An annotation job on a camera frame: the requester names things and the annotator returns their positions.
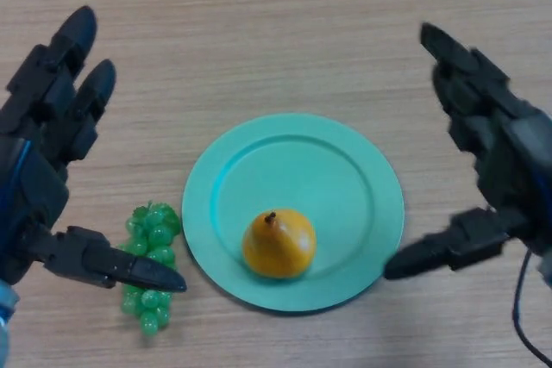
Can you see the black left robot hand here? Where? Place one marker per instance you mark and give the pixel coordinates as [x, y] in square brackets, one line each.
[30, 187]

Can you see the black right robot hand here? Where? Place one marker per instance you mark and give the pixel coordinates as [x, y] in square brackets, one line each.
[513, 161]

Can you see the yellow pear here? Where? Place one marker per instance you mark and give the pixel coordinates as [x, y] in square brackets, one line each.
[278, 247]

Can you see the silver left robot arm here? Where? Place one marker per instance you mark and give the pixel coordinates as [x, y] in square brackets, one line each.
[5, 325]

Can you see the green round plate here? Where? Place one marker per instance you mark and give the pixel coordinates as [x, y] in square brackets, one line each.
[293, 170]

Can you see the green grape bunch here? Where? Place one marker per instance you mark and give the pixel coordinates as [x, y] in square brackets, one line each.
[153, 234]

